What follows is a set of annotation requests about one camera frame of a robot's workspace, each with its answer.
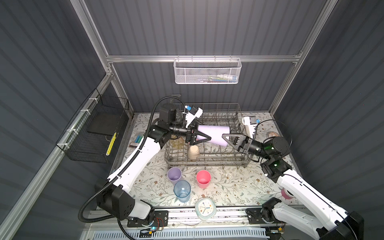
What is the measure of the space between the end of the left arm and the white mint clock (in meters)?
0.38

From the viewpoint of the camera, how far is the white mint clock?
736mm

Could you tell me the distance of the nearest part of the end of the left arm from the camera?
1.88ft
